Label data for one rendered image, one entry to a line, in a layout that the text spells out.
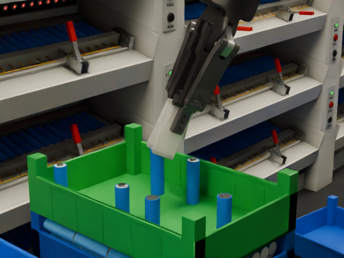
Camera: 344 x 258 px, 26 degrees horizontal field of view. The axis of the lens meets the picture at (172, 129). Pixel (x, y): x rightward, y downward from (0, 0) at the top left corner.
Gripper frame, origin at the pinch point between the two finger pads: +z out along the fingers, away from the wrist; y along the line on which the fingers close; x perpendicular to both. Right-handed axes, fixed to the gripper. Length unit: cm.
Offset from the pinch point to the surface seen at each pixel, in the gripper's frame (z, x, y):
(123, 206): 10.4, 3.3, -4.4
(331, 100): -7, -78, 89
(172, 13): -12, -12, 50
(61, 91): 6.9, 6.3, 34.8
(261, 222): 4.6, -10.7, -12.5
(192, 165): 4.0, -6.0, 1.7
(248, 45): -12, -37, 67
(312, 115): -1, -75, 89
